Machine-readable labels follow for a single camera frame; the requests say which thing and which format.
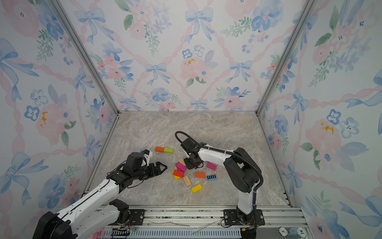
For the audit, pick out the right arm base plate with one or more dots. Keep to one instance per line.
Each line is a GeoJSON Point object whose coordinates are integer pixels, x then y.
{"type": "Point", "coordinates": [234, 217]}

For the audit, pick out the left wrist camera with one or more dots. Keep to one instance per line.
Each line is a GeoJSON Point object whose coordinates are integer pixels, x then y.
{"type": "Point", "coordinates": [147, 153]}

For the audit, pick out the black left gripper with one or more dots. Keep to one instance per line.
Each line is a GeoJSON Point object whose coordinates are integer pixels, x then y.
{"type": "Point", "coordinates": [155, 171]}

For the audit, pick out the aluminium left corner post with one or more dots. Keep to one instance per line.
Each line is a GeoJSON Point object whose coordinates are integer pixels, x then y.
{"type": "Point", "coordinates": [80, 48]}

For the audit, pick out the tan wooden block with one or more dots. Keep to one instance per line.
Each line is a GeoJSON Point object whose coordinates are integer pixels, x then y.
{"type": "Point", "coordinates": [181, 161]}

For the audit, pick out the aluminium corner post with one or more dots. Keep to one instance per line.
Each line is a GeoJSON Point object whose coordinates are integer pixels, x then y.
{"type": "Point", "coordinates": [295, 34]}
{"type": "Point", "coordinates": [80, 48]}

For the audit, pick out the orange block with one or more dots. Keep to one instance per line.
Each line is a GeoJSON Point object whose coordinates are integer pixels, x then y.
{"type": "Point", "coordinates": [159, 149]}
{"type": "Point", "coordinates": [200, 175]}

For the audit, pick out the red block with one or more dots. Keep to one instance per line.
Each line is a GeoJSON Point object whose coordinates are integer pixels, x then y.
{"type": "Point", "coordinates": [179, 173]}

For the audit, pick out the green block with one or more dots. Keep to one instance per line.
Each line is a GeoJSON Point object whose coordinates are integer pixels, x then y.
{"type": "Point", "coordinates": [168, 150]}

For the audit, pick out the yellow block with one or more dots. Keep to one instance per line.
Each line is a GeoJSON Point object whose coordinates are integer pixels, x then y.
{"type": "Point", "coordinates": [197, 188]}
{"type": "Point", "coordinates": [176, 177]}

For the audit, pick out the magenta block on pile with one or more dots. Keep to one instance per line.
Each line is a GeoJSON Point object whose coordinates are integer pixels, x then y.
{"type": "Point", "coordinates": [181, 167]}

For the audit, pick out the aluminium right corner post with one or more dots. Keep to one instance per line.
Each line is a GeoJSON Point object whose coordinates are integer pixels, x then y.
{"type": "Point", "coordinates": [295, 34]}

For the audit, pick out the blue slotted block near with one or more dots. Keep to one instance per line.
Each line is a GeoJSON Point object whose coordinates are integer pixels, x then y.
{"type": "Point", "coordinates": [211, 177]}

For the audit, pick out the aluminium front rail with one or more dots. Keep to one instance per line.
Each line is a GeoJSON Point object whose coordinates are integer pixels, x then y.
{"type": "Point", "coordinates": [275, 216]}

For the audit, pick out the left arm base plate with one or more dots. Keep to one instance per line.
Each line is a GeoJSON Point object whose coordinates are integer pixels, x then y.
{"type": "Point", "coordinates": [135, 217]}

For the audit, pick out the yellow block front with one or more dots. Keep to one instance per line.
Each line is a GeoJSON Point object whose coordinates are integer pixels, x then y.
{"type": "Point", "coordinates": [197, 188]}

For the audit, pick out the striped natural wood block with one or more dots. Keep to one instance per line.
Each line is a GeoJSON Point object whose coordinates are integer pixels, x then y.
{"type": "Point", "coordinates": [187, 181]}

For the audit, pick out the pink alarm clock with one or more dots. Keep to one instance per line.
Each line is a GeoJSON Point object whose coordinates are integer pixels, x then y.
{"type": "Point", "coordinates": [98, 235]}

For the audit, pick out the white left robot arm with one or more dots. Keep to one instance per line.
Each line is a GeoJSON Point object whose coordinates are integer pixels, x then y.
{"type": "Point", "coordinates": [99, 208]}

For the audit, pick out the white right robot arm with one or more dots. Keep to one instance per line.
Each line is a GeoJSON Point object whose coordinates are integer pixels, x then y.
{"type": "Point", "coordinates": [244, 173]}

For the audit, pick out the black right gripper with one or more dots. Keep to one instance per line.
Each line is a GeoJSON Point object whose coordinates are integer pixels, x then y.
{"type": "Point", "coordinates": [188, 165]}

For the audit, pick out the magenta block flat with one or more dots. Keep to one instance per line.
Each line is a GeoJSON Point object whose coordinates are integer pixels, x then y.
{"type": "Point", "coordinates": [211, 166]}

